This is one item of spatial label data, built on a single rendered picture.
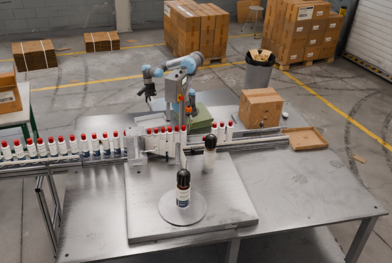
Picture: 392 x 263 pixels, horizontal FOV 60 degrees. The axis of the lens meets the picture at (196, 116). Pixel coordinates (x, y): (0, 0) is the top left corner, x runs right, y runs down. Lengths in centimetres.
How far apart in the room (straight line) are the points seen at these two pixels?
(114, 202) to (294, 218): 117
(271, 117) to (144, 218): 145
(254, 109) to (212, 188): 87
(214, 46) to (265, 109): 337
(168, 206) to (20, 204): 189
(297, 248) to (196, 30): 400
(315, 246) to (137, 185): 153
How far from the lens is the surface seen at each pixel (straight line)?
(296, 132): 311
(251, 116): 292
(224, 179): 243
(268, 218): 231
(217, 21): 602
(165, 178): 241
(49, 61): 631
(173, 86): 237
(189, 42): 591
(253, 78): 514
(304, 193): 254
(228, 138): 271
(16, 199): 381
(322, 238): 314
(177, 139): 259
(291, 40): 610
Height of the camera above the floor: 253
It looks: 33 degrees down
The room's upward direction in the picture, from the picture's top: 3 degrees clockwise
